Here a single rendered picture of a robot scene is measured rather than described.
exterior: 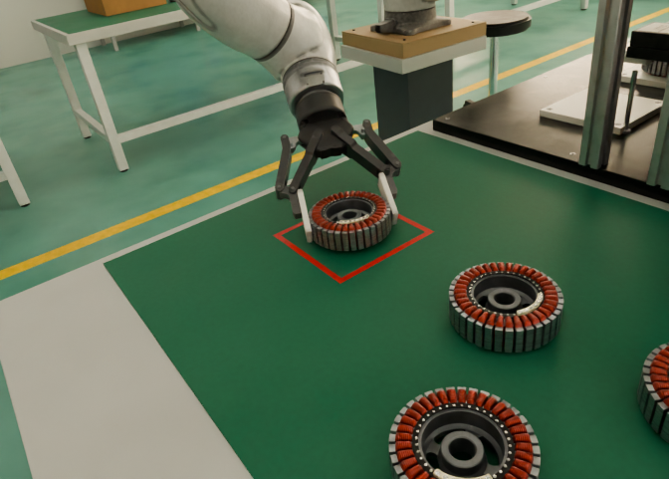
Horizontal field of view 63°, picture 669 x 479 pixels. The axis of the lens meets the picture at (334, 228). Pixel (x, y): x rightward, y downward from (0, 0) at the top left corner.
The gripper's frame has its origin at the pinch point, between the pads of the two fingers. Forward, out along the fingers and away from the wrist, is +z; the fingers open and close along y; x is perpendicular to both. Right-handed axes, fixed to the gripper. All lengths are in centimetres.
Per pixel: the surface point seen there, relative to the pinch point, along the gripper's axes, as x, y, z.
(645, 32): -6, 50, -17
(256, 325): -5.7, -14.4, 14.4
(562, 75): 22, 56, -36
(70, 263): 137, -97, -82
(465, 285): -11.5, 8.1, 17.3
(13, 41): 351, -251, -498
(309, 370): -10.0, -9.7, 22.0
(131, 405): -9.5, -27.3, 21.2
